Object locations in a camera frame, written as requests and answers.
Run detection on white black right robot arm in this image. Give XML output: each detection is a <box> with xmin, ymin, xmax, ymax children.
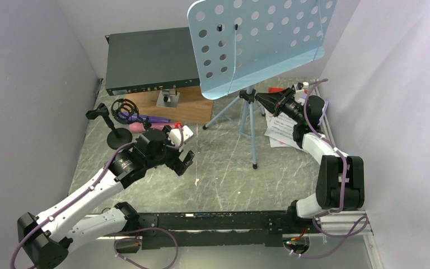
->
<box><xmin>255</xmin><ymin>87</ymin><xmax>364</xmax><ymax>233</ymax></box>

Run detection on dark green rack unit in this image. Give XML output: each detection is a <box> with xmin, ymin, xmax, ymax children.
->
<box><xmin>105</xmin><ymin>27</ymin><xmax>200</xmax><ymax>96</ymax></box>

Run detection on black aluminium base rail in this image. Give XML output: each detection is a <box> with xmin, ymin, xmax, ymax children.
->
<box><xmin>100</xmin><ymin>207</ymin><xmax>372</xmax><ymax>257</ymax></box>

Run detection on pink microphone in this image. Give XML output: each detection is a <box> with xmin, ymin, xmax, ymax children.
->
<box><xmin>129</xmin><ymin>122</ymin><xmax>175</xmax><ymax>133</ymax></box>

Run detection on wooden board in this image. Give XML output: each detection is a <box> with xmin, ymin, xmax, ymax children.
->
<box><xmin>124</xmin><ymin>86</ymin><xmax>213</xmax><ymax>124</ymax></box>

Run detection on light blue music stand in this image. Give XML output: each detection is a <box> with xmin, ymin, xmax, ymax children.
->
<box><xmin>186</xmin><ymin>0</ymin><xmax>339</xmax><ymax>170</ymax></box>

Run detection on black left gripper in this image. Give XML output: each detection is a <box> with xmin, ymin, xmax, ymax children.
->
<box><xmin>146</xmin><ymin>126</ymin><xmax>194</xmax><ymax>175</ymax></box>

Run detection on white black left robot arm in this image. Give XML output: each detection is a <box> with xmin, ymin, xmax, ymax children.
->
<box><xmin>10</xmin><ymin>126</ymin><xmax>194</xmax><ymax>268</ymax></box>

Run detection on red sheet music papers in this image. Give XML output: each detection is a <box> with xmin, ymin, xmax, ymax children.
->
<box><xmin>268</xmin><ymin>87</ymin><xmax>286</xmax><ymax>94</ymax></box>

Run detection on grey metal bracket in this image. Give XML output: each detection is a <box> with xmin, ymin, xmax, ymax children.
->
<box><xmin>156</xmin><ymin>89</ymin><xmax>180</xmax><ymax>108</ymax></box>

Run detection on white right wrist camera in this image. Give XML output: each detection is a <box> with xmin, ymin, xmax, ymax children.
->
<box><xmin>296</xmin><ymin>81</ymin><xmax>310</xmax><ymax>94</ymax></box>

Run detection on black round-base mic stand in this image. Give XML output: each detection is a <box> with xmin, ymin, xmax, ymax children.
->
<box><xmin>85</xmin><ymin>103</ymin><xmax>133</xmax><ymax>150</ymax></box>

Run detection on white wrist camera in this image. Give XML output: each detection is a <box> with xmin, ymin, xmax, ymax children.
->
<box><xmin>296</xmin><ymin>81</ymin><xmax>310</xmax><ymax>94</ymax></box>
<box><xmin>167</xmin><ymin>126</ymin><xmax>194</xmax><ymax>151</ymax></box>

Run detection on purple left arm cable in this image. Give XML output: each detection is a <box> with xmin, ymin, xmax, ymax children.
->
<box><xmin>9</xmin><ymin>128</ymin><xmax>186</xmax><ymax>269</ymax></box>

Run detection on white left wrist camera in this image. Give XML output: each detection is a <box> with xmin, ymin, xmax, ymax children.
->
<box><xmin>167</xmin><ymin>126</ymin><xmax>194</xmax><ymax>151</ymax></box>

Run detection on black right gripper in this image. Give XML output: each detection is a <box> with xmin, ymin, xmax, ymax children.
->
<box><xmin>256</xmin><ymin>87</ymin><xmax>305</xmax><ymax>124</ymax></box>

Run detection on black tripod mic stand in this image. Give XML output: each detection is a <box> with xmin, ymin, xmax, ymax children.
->
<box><xmin>110</xmin><ymin>98</ymin><xmax>151</xmax><ymax>129</ymax></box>

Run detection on purple microphone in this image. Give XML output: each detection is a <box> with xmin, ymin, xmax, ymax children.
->
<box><xmin>115</xmin><ymin>112</ymin><xmax>170</xmax><ymax>124</ymax></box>

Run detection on lavender sheet music page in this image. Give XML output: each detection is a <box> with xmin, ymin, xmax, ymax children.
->
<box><xmin>306</xmin><ymin>95</ymin><xmax>329</xmax><ymax>128</ymax></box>

